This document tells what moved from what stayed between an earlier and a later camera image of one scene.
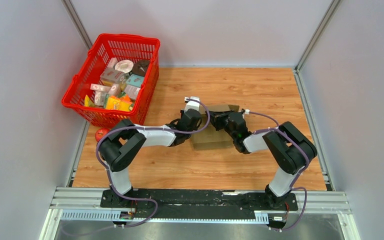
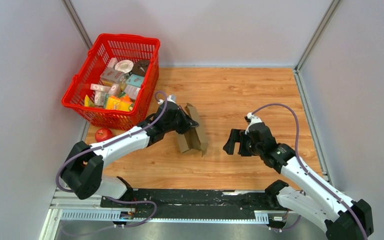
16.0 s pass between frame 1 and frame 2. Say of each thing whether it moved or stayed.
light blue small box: stayed
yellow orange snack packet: stayed
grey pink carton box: stayed
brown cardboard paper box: moved
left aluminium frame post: stayed
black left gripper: moved
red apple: stayed
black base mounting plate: stayed
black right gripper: moved
